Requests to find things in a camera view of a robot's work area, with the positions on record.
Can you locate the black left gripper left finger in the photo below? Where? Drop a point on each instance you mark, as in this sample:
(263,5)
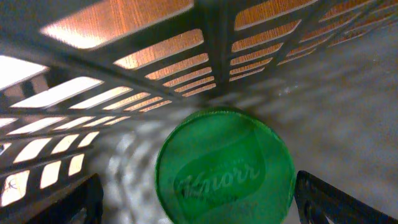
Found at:
(83,205)

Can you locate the green lid glass jar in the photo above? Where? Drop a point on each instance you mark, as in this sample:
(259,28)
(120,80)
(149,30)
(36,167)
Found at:
(224,165)

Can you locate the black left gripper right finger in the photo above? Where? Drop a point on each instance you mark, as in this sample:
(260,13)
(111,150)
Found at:
(320,202)

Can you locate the grey plastic mesh basket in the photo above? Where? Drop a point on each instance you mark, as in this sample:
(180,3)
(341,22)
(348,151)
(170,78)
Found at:
(96,87)

